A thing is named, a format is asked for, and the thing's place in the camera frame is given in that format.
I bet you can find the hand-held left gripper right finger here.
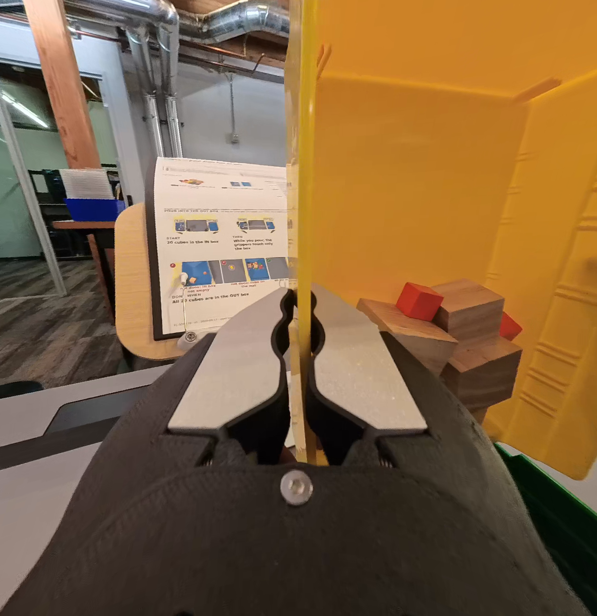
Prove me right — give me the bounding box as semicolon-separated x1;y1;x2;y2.
306;282;428;466

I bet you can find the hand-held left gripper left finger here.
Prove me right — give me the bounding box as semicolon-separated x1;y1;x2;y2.
167;287;296;466

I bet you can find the pile of wooden cubes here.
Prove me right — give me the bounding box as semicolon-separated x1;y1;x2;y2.
356;279;523;425

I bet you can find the yellow plastic box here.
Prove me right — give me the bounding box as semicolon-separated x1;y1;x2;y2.
284;0;597;481

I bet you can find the green plastic box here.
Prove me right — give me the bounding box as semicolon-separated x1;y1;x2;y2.
491;442;597;616

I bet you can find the wooden display board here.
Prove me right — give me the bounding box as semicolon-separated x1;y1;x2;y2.
114;202;218;362

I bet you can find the dark grey table mat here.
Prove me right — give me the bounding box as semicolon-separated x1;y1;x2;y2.
0;384;158;473

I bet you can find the printed instruction sheet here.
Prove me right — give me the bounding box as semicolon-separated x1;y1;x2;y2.
154;156;290;338

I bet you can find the wooden background desk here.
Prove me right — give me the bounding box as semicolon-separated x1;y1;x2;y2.
52;220;117;318

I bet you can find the blue storage bin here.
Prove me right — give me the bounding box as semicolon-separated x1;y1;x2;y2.
64;197;126;222

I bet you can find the white ribbed stack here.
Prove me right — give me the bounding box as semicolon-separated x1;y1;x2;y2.
58;168;114;201

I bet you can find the silver vertical pipe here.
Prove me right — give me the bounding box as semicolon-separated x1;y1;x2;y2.
144;94;165;160
166;96;184;158

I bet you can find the wooden pillar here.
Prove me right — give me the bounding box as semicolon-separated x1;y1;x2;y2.
22;0;103;170

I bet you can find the white pin with wire tether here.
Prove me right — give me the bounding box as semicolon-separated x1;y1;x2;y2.
175;271;199;344

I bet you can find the wall conduit with junction box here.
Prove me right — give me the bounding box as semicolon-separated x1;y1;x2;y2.
228;72;240;144

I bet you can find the silver ventilation duct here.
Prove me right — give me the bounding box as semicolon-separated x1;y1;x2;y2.
63;0;290;50

